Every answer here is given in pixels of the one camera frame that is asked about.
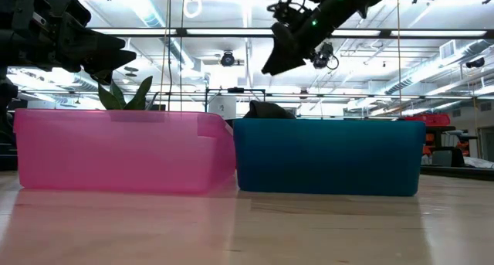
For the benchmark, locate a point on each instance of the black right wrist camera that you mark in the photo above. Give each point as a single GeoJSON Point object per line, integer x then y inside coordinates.
{"type": "Point", "coordinates": [323, 56]}

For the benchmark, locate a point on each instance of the black ceiling camera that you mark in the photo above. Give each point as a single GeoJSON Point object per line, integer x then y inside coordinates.
{"type": "Point", "coordinates": [227, 59]}

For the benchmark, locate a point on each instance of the pink translucent plastic bin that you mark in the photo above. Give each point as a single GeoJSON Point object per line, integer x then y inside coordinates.
{"type": "Point", "coordinates": [116, 149]}

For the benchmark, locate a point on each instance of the black overhead frame bar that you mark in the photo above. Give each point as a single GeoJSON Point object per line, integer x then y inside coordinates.
{"type": "Point", "coordinates": [270, 32]}

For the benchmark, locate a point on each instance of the black chair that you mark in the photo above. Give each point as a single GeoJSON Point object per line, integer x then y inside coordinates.
{"type": "Point", "coordinates": [447, 157]}

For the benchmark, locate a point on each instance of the red plastic bin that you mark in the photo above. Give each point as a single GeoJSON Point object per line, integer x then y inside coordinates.
{"type": "Point", "coordinates": [428, 119]}

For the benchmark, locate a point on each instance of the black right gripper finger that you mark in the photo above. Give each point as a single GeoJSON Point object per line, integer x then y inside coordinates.
{"type": "Point", "coordinates": [283, 52]}

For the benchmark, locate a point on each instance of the blue plastic bin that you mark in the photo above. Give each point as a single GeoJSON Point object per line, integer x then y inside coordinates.
{"type": "Point", "coordinates": [328, 157]}

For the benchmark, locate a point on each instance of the white numbered sign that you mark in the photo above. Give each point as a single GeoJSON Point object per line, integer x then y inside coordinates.
{"type": "Point", "coordinates": [223, 107]}

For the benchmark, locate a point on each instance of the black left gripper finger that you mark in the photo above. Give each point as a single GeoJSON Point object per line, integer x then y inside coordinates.
{"type": "Point", "coordinates": [116, 62]}
{"type": "Point", "coordinates": [100, 41]}

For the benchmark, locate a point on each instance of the green plant leaves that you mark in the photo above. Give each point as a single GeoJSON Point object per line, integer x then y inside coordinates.
{"type": "Point", "coordinates": [123, 97]}

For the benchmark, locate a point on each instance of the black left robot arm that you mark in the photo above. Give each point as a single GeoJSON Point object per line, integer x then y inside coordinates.
{"type": "Point", "coordinates": [5, 114]}

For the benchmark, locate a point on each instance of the grey knit hat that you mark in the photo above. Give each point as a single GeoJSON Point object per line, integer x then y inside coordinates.
{"type": "Point", "coordinates": [268, 110]}

